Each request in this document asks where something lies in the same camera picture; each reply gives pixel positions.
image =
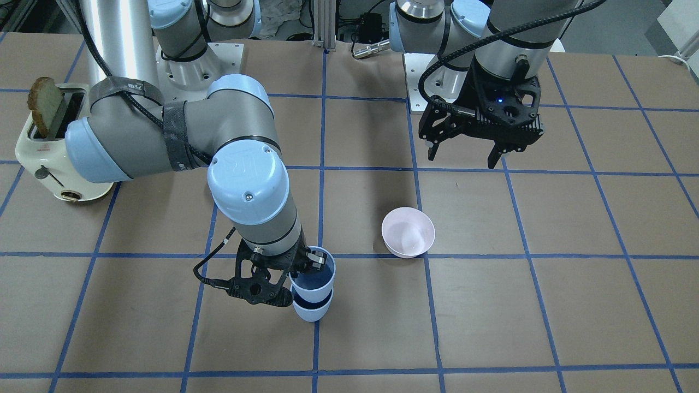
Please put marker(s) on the cream white toaster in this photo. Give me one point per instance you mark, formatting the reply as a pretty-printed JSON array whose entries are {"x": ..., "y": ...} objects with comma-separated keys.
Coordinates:
[{"x": 46, "y": 158}]

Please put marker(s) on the silver metal cylinder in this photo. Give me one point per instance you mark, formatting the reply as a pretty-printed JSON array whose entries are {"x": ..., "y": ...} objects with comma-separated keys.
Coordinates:
[{"x": 371, "y": 49}]

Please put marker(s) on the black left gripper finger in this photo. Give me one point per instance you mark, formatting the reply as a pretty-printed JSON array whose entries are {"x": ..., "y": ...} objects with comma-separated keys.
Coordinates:
[
  {"x": 434, "y": 142},
  {"x": 496, "y": 153}
]

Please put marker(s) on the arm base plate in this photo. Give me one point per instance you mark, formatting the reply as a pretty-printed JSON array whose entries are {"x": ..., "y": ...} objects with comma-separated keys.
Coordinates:
[
  {"x": 445, "y": 82},
  {"x": 194, "y": 77}
]

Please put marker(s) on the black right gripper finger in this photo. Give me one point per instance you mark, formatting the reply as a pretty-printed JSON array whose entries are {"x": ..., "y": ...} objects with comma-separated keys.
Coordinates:
[{"x": 315, "y": 260}]

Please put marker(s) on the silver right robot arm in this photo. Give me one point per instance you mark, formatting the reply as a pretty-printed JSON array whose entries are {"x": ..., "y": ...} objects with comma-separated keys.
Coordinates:
[{"x": 162, "y": 102}]

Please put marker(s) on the blue plastic cup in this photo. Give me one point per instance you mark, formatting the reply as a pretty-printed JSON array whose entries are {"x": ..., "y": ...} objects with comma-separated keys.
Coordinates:
[
  {"x": 311, "y": 311},
  {"x": 313, "y": 288}
]

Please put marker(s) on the pink bowl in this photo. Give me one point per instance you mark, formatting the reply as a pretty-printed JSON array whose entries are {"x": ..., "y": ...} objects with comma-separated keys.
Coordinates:
[{"x": 407, "y": 232}]

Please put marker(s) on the toast bread slice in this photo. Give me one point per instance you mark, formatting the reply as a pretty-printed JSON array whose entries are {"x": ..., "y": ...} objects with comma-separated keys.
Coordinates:
[{"x": 44, "y": 100}]

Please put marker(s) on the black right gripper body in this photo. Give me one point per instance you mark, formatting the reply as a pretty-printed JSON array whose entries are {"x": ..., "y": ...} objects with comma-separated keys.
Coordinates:
[{"x": 295, "y": 261}]

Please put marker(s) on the white chair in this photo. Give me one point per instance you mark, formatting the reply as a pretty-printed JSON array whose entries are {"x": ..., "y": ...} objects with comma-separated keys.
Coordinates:
[{"x": 556, "y": 46}]

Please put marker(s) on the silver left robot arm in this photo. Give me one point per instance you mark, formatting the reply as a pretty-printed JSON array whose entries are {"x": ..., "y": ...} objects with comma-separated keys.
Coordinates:
[{"x": 444, "y": 27}]

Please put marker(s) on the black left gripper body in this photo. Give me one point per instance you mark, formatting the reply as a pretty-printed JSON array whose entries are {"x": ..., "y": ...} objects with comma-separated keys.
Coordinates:
[{"x": 476, "y": 91}]

